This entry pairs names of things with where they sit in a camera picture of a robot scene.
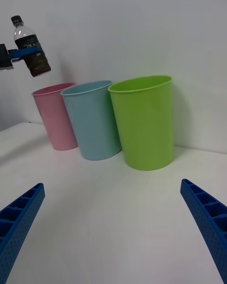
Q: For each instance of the pink plastic bin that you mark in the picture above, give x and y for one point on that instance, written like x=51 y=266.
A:
x=54 y=120

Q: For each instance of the dark drink bottle black cap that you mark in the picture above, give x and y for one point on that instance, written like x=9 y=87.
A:
x=35 y=62

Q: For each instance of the pale blue plastic bin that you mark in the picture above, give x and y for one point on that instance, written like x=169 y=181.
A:
x=94 y=123

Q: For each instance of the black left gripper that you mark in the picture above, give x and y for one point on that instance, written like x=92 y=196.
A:
x=4 y=56

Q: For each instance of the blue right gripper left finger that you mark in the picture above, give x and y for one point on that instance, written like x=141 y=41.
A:
x=19 y=222

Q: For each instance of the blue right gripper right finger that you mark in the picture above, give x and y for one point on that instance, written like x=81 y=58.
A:
x=209 y=220

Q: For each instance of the green plastic bin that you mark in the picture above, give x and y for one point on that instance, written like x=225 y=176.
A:
x=144 y=123

